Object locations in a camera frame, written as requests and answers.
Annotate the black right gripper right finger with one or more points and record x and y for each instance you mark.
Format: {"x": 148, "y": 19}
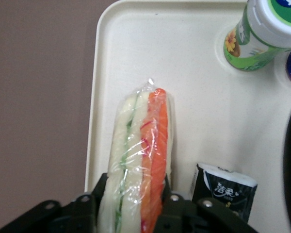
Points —
{"x": 184, "y": 216}

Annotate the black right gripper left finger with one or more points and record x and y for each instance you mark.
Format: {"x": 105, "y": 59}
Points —
{"x": 75, "y": 216}

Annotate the triangle sandwich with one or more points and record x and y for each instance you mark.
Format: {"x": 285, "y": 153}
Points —
{"x": 140, "y": 145}

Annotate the beige plastic tray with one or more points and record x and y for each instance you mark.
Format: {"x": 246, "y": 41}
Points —
{"x": 184, "y": 72}

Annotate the black tissue pack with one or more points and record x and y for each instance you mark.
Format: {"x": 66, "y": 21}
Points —
{"x": 223, "y": 191}

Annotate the green lid gum bottle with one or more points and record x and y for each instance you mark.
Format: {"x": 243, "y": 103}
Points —
{"x": 257, "y": 38}

